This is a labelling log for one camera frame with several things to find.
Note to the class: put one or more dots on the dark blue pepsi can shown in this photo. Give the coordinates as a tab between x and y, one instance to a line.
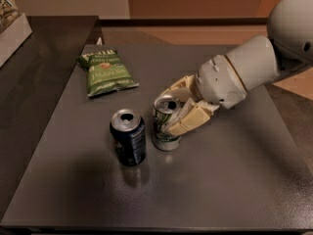
128	131

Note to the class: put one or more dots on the white box with snacks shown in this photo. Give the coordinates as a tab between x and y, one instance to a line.
14	29

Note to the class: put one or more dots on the green jalapeno chips bag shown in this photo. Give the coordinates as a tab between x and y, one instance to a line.
106	73

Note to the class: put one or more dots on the green white 7up can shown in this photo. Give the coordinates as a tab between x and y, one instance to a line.
165	110

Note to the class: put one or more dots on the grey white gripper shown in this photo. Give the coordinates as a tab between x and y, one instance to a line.
219	81

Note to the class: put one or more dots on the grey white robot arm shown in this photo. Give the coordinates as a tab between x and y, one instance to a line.
285	50

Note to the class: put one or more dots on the dark wooden side counter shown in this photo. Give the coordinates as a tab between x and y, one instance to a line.
31	84

